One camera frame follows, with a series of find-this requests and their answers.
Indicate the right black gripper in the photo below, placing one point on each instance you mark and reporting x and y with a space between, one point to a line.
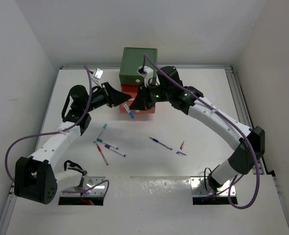
140 102

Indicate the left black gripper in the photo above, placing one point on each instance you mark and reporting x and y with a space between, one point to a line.
112 97

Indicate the blue capped white marker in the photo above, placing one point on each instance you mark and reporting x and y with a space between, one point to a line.
128 110

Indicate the teal capped white pen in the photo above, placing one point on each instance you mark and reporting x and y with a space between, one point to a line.
102 130

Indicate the teal capped marker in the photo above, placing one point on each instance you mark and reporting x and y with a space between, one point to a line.
105 143

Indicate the purple capped marker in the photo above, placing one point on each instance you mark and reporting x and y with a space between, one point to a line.
114 150

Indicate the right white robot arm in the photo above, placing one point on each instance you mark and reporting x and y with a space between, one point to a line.
248 144

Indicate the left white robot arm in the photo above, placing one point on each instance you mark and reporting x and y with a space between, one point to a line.
35 178

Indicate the dark blue pen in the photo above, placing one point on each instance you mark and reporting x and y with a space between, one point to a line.
158 142

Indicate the green top drawer unit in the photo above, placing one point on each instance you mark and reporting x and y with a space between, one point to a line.
132 60

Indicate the red gel pen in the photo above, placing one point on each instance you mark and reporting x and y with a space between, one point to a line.
101 153

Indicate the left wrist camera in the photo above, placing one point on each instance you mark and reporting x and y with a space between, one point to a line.
96 76

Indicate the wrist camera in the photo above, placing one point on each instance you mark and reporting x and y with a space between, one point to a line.
96 76
147 73

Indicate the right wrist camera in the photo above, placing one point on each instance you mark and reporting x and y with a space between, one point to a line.
147 73

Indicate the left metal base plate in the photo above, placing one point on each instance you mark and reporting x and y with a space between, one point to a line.
92 187

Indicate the metal base plate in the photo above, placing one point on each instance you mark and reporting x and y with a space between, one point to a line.
199 189
92 187

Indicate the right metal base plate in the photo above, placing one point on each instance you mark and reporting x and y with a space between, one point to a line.
199 189

